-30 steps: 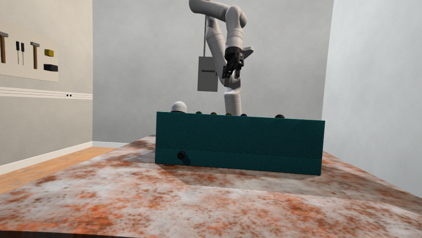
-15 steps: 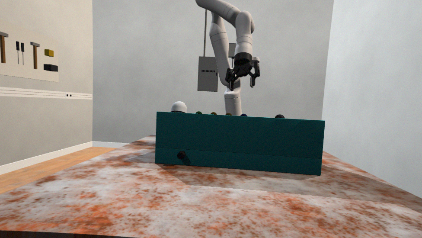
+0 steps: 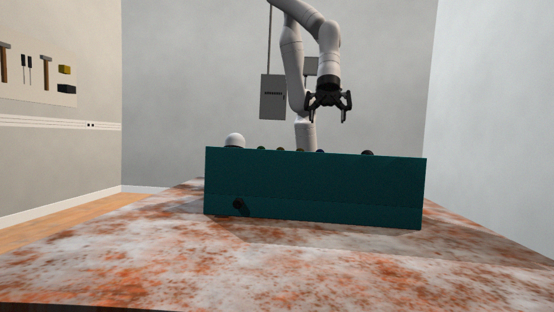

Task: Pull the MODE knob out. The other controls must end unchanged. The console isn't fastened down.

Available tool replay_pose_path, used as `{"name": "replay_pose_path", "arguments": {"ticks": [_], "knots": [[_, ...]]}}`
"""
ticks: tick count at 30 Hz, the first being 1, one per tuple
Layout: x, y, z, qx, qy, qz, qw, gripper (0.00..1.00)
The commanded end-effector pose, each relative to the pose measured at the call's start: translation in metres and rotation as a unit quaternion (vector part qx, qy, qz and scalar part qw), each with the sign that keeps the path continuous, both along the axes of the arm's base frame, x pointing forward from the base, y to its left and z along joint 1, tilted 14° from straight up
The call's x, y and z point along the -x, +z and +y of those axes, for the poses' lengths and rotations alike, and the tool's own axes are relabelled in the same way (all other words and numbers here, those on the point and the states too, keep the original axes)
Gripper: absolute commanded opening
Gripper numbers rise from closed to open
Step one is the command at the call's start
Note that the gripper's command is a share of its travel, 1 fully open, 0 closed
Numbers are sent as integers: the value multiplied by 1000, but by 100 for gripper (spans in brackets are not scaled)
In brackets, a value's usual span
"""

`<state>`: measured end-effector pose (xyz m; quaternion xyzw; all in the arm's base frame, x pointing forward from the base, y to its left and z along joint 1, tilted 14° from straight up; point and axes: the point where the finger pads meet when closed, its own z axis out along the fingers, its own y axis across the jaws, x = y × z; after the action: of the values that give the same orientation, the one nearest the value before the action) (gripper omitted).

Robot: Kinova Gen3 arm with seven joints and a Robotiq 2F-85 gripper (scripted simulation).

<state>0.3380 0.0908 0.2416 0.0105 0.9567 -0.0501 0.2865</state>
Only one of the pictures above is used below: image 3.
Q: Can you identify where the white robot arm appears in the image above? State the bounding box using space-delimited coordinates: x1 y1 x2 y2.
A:
266 0 342 152

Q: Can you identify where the dark teal console box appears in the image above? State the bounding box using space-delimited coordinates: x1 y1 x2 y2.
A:
203 133 427 230

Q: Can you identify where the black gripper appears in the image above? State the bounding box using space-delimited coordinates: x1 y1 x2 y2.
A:
304 74 352 123

